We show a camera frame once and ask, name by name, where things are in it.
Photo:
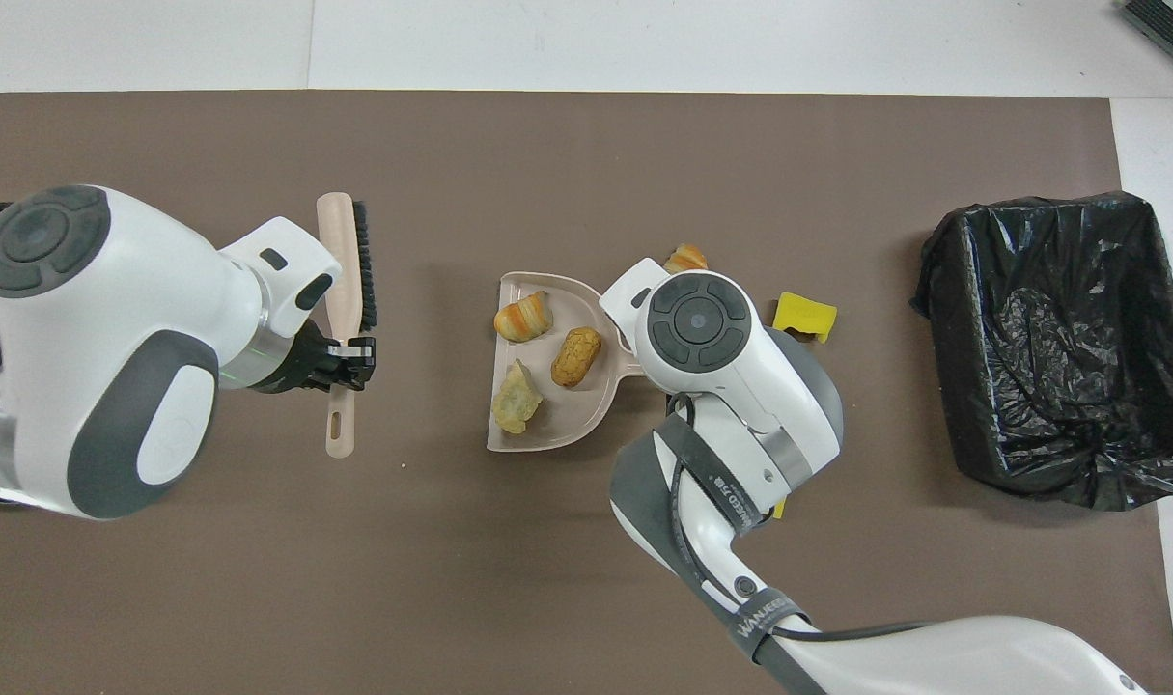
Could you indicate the beige brush black bristles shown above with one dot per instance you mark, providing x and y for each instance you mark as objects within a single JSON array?
[{"x": 339, "y": 261}]

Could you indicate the pale bread chunk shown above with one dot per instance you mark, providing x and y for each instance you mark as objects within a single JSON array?
[{"x": 516, "y": 398}]

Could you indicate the brown table mat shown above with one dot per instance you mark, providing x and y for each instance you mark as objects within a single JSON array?
[{"x": 547, "y": 145}]

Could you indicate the dark ribbed object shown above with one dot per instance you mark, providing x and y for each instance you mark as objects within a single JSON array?
[{"x": 1170, "y": 29}]

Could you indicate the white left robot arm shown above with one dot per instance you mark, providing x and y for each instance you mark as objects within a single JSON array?
[{"x": 94, "y": 319}]

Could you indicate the beige plastic dustpan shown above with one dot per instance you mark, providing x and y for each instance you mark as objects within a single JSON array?
[{"x": 572, "y": 415}]

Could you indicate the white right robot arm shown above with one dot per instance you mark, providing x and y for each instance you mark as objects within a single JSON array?
[{"x": 721, "y": 386}]

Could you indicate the brown bread roll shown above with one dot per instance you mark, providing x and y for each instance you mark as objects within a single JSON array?
[{"x": 575, "y": 356}]

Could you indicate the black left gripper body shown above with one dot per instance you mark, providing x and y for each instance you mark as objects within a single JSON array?
[{"x": 306, "y": 372}]

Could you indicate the yellow sponge piece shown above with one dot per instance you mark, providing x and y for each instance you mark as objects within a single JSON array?
[
  {"x": 804, "y": 314},
  {"x": 779, "y": 509}
]

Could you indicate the striped croissant piece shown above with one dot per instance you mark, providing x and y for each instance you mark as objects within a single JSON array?
[
  {"x": 523, "y": 318},
  {"x": 685, "y": 260}
]

